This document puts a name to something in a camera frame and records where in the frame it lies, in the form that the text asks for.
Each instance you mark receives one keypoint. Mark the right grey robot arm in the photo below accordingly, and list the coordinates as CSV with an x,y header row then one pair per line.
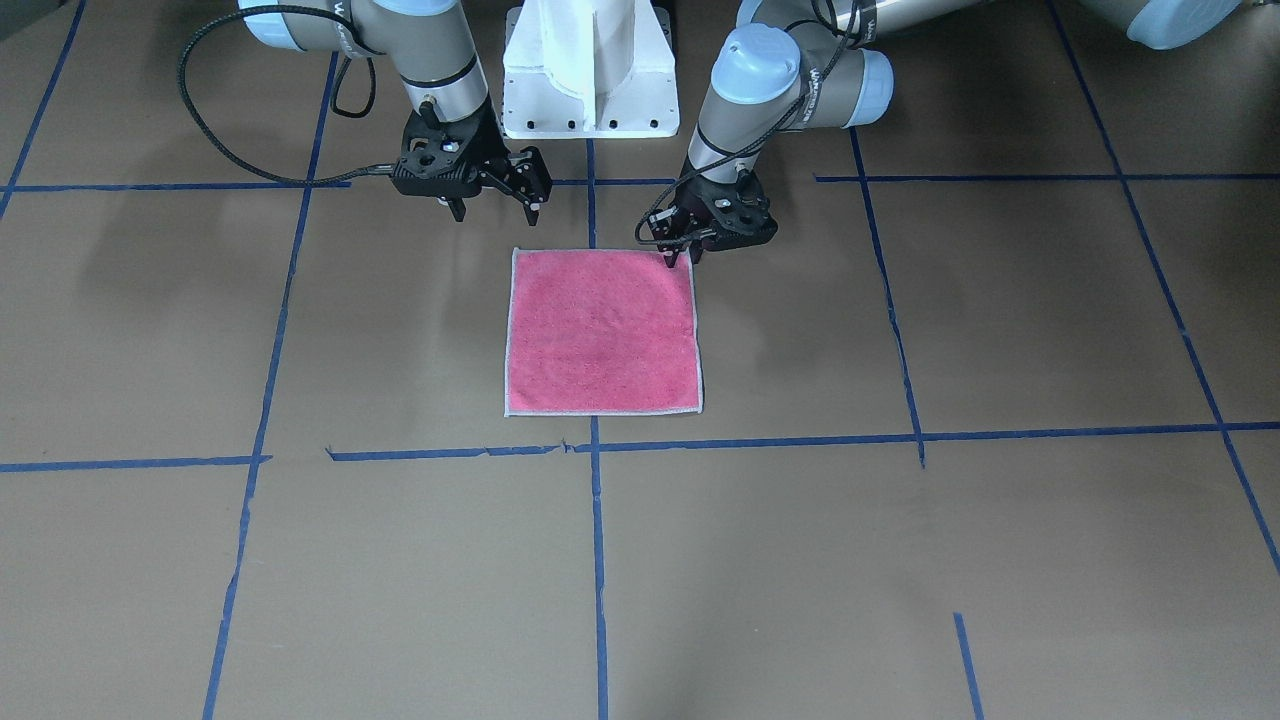
x,y
429,43

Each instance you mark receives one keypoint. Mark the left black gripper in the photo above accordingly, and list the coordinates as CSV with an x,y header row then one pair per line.
x,y
676,221

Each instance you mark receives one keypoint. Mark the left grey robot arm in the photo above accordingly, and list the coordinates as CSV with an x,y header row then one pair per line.
x,y
784,68

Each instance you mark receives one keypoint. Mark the pink grey microfiber towel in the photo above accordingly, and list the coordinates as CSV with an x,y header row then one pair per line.
x,y
601,332

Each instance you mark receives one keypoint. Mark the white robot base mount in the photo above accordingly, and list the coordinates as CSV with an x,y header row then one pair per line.
x,y
589,69

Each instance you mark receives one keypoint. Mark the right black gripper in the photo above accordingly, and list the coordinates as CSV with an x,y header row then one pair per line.
x,y
491,153

